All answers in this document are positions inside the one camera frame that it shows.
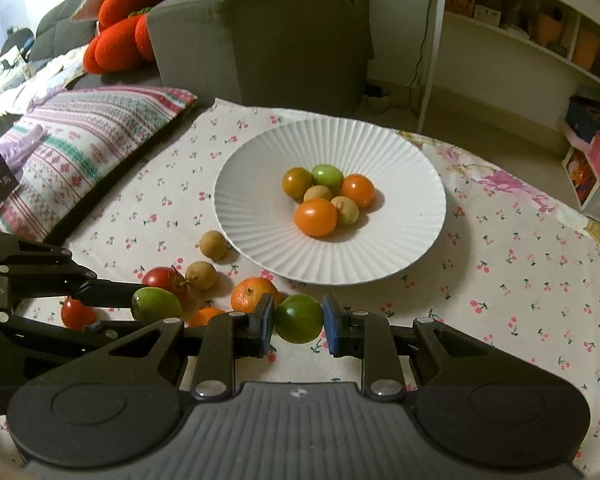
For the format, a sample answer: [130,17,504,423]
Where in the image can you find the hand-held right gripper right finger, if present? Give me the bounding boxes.
[322,294,551,400]

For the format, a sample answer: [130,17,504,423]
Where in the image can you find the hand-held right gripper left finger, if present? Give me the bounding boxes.
[45,294,276,402]

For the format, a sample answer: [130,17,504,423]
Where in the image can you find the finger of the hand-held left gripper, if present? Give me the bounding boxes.
[0,309,153,367]
[0,229,137,308]

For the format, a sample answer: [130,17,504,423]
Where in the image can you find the tangerine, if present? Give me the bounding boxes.
[230,277,280,313]
[187,307,228,328]

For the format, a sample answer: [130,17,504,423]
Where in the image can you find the green tomato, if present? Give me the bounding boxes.
[311,163,345,191]
[273,293,325,345]
[131,286,183,322]

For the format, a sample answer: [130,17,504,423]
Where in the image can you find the red cherry tomato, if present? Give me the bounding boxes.
[141,266,188,293]
[60,298,97,331]

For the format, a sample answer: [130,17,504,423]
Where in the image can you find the longan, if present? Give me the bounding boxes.
[330,195,360,226]
[185,260,218,291]
[303,184,334,206]
[199,230,229,261]

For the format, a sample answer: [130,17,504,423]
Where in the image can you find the orange tomato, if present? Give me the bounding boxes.
[341,173,376,209]
[294,198,339,238]

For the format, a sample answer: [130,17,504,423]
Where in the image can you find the white ribbed plate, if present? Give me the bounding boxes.
[213,117,447,286]

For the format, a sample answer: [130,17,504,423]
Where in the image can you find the olive-brown tomato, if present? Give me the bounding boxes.
[282,167,314,199]

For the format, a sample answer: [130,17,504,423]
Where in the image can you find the lilac cloth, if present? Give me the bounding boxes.
[0,125,48,171]

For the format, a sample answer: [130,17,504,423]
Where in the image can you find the striped patterned pillow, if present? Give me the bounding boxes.
[0,86,198,246]

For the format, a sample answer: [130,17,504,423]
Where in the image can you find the pale blanket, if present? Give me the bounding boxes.
[0,45,98,116]

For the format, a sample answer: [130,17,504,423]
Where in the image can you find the pink floral cloth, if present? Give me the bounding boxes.
[400,130,600,241]

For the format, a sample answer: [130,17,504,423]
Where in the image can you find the grey sofa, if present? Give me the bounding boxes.
[30,0,376,117]

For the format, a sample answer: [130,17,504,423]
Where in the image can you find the white printed crate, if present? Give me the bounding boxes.
[562,145,600,231]

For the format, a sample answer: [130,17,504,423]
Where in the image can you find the dark blue box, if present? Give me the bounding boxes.
[565,97,600,143]

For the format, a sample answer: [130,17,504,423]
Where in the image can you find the white bookshelf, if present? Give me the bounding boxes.
[415,0,600,133]

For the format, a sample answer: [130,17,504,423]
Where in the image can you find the small cardboard boxes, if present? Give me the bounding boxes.
[445,0,501,23]

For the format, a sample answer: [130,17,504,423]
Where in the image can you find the orange pot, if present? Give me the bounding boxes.
[572,27,600,71]
[535,12,563,48]

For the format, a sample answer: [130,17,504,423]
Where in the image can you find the black power cable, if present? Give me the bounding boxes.
[410,0,441,92]

